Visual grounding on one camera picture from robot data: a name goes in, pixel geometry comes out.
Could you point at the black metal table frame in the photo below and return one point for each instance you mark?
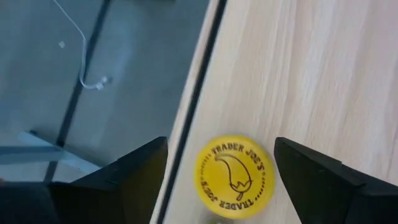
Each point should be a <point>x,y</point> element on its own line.
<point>200,77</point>

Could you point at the wooden shelf black metal legs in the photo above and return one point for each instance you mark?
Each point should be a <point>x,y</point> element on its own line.
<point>311,77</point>

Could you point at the yellow-lid dark spice jar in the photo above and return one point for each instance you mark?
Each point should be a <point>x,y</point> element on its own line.
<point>233,174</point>

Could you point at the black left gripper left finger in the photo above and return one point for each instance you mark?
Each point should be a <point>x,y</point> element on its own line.
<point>130,186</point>

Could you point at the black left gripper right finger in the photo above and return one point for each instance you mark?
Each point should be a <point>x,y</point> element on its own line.
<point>326,193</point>

